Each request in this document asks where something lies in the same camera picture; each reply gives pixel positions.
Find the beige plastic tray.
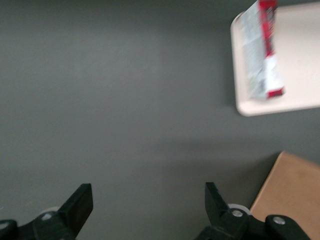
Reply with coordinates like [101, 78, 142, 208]
[229, 1, 320, 118]

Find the wooden drawer cabinet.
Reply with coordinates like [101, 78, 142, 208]
[249, 150, 320, 240]

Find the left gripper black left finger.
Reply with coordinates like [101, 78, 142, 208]
[0, 183, 94, 240]

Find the red cookie box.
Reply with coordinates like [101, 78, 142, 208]
[238, 0, 286, 100]

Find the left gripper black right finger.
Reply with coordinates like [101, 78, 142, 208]
[196, 181, 310, 240]

